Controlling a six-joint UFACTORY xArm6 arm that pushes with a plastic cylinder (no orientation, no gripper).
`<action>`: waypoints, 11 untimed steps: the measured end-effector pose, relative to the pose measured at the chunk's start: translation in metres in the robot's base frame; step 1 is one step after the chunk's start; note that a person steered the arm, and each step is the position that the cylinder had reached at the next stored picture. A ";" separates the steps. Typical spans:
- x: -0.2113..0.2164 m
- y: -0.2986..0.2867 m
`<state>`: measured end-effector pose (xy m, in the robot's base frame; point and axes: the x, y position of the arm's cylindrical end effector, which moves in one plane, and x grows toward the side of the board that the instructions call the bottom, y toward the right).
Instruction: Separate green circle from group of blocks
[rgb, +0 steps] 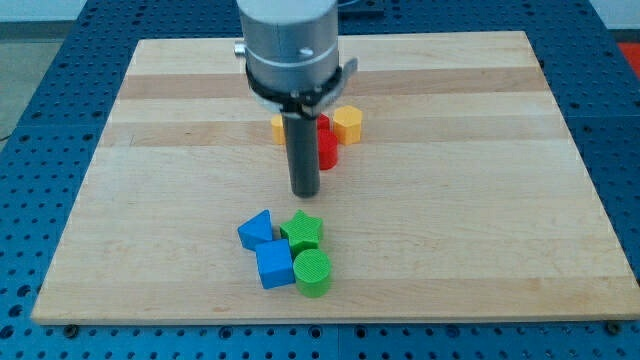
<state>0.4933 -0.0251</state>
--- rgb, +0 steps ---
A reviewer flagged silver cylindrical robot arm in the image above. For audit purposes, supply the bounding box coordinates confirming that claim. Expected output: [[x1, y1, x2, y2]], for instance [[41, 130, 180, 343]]
[[237, 0, 339, 93]]

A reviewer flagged red cylinder block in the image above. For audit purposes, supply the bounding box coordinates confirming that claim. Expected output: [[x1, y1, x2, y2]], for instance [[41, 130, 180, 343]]
[[317, 129, 339, 170]]

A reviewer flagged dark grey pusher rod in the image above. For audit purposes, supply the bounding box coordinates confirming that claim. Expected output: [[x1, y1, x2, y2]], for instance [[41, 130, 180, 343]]
[[283, 116, 320, 198]]

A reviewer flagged red block behind rod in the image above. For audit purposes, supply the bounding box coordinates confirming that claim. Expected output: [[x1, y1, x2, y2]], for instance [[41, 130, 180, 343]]
[[316, 113, 331, 130]]

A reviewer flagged green star block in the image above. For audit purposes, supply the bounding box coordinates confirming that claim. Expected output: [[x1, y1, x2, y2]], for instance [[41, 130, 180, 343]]
[[280, 210, 323, 257]]

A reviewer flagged yellow hexagon block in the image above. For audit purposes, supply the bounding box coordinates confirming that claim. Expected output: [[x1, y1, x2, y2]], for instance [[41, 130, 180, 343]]
[[333, 105, 363, 145]]

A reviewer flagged yellow block behind rod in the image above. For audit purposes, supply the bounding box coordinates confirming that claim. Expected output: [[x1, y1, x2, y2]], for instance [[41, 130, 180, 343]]
[[270, 115, 286, 145]]

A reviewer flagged blue triangle block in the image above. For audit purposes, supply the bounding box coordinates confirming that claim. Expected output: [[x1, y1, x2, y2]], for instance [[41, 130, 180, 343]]
[[237, 209, 273, 251]]

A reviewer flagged green cylinder block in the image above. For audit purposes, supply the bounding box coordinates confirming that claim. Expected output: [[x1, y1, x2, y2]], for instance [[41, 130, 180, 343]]
[[293, 249, 332, 298]]

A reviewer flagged blue cube block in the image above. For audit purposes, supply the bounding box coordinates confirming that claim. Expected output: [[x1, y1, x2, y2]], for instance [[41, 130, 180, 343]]
[[255, 239, 295, 289]]

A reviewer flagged light wooden board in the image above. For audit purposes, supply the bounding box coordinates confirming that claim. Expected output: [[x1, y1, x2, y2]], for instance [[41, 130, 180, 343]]
[[32, 32, 639, 326]]

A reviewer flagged black clamp ring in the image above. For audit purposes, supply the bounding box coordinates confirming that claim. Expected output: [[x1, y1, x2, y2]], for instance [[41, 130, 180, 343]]
[[244, 57, 359, 121]]

